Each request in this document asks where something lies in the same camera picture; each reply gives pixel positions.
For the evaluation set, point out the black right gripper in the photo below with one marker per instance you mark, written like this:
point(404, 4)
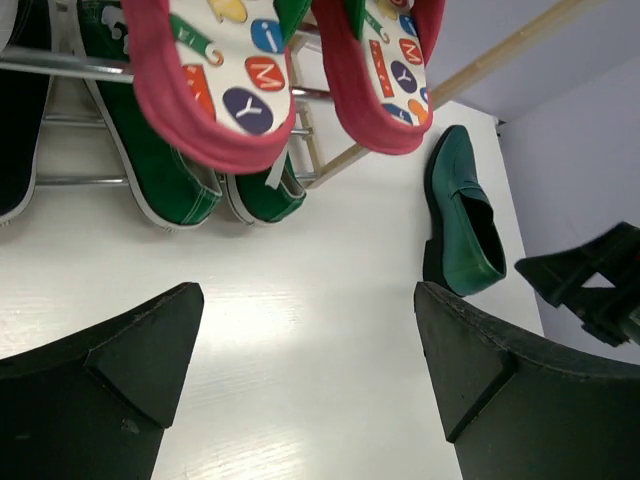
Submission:
point(611, 313)

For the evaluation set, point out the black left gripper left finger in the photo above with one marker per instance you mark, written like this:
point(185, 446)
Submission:
point(95, 404)

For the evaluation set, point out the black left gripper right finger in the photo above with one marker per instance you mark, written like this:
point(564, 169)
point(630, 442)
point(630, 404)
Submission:
point(518, 406)

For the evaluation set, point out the green canvas sneaker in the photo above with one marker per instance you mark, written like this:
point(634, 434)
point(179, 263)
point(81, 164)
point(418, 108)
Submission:
point(267, 197)
point(172, 191)

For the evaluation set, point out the pink green sandal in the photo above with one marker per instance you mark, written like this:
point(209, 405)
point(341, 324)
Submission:
point(212, 77)
point(374, 57)

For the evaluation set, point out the dark green loafer right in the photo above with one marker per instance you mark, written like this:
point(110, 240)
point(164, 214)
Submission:
point(464, 254)

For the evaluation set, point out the black canvas sneaker right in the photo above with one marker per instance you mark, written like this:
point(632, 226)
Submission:
point(23, 99)

